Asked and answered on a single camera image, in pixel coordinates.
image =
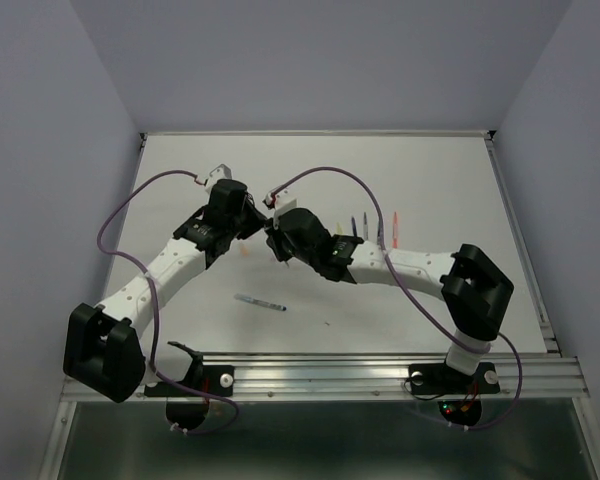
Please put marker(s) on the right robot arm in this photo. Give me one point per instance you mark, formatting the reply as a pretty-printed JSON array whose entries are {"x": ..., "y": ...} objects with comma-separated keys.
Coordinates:
[{"x": 475, "y": 291}]

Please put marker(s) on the green gel pen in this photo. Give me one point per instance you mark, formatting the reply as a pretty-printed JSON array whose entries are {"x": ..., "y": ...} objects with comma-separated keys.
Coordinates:
[{"x": 380, "y": 231}]

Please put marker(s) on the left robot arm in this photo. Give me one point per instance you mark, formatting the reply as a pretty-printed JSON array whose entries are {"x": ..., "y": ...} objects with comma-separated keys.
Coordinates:
[{"x": 103, "y": 346}]

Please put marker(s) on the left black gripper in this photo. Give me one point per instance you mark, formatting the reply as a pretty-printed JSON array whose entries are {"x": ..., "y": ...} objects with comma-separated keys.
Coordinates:
[{"x": 257, "y": 220}]

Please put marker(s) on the orange highlighter pen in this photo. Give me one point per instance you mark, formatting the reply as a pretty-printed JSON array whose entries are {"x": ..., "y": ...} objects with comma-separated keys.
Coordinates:
[{"x": 395, "y": 230}]

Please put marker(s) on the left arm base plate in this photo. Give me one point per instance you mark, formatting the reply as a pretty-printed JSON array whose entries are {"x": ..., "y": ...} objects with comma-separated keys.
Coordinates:
[{"x": 210, "y": 389}]

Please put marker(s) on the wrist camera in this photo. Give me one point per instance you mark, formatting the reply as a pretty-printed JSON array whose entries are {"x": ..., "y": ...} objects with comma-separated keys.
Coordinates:
[
  {"x": 279, "y": 203},
  {"x": 220, "y": 172}
]

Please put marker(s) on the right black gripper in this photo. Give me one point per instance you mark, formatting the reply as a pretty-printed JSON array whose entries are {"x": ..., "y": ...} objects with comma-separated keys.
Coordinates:
[{"x": 274, "y": 239}]

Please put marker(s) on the purple pen white label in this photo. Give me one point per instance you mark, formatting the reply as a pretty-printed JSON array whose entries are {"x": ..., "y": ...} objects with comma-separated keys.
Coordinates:
[{"x": 365, "y": 227}]

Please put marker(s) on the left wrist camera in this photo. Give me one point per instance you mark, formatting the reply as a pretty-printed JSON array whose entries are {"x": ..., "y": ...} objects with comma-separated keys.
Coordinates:
[{"x": 220, "y": 172}]

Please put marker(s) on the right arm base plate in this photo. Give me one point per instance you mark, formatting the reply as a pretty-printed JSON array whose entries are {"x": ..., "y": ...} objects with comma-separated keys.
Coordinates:
[{"x": 457, "y": 394}]

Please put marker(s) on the aluminium rail frame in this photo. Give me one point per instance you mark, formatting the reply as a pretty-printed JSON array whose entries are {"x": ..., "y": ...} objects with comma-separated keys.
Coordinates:
[{"x": 320, "y": 385}]

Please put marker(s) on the blue clear pen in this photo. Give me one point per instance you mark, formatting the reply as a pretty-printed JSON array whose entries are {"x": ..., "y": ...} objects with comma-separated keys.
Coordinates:
[{"x": 259, "y": 302}]

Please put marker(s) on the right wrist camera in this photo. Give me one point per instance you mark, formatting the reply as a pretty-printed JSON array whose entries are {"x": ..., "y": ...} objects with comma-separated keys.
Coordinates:
[{"x": 279, "y": 203}]

